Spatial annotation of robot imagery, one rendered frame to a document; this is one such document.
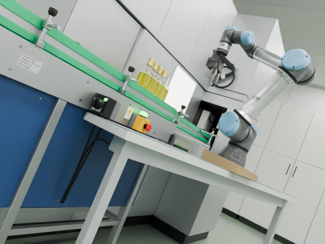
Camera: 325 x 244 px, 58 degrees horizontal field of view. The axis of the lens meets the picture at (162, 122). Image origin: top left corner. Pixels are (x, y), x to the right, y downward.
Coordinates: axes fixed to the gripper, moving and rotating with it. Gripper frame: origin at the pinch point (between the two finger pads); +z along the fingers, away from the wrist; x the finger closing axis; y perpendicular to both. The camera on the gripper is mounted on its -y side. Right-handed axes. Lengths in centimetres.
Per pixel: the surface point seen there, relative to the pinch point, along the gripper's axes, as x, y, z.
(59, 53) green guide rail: 91, 16, 28
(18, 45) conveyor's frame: 106, 15, 32
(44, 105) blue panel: 87, 17, 47
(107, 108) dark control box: 68, 7, 39
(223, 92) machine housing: -90, 28, -19
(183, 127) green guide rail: -38, 26, 27
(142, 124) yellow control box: 40, 8, 39
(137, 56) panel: 21.9, 42.0, 2.0
